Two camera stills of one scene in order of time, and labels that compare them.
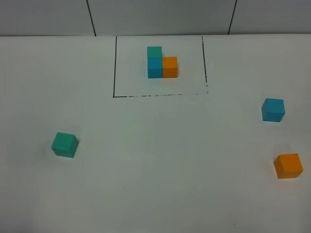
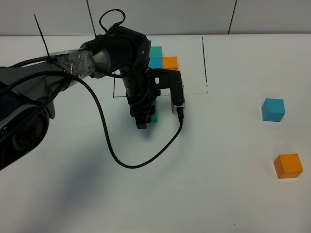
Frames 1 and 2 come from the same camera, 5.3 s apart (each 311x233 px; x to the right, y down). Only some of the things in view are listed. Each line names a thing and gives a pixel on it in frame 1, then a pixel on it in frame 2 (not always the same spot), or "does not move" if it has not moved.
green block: (64, 144) to (154, 117)
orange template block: (169, 67) does not move
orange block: (288, 165) does not move
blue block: (273, 109) does not move
